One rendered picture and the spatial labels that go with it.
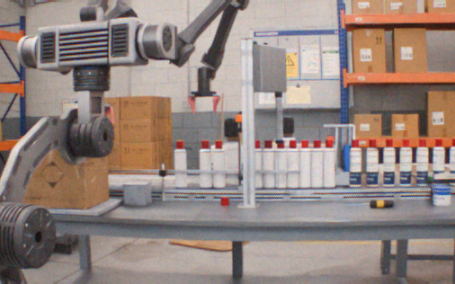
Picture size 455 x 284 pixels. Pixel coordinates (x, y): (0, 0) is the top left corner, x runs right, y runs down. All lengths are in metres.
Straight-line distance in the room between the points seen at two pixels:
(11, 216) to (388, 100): 5.65
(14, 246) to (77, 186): 0.67
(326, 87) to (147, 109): 2.23
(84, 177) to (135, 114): 3.72
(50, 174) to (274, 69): 0.98
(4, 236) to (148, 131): 4.32
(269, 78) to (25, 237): 1.18
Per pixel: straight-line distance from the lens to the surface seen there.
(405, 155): 2.29
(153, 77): 7.22
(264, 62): 2.11
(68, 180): 2.04
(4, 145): 6.55
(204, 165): 2.29
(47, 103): 8.07
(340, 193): 2.25
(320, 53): 6.55
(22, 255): 1.42
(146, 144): 5.66
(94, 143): 1.78
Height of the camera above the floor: 1.21
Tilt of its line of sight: 3 degrees down
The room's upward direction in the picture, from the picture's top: 1 degrees counter-clockwise
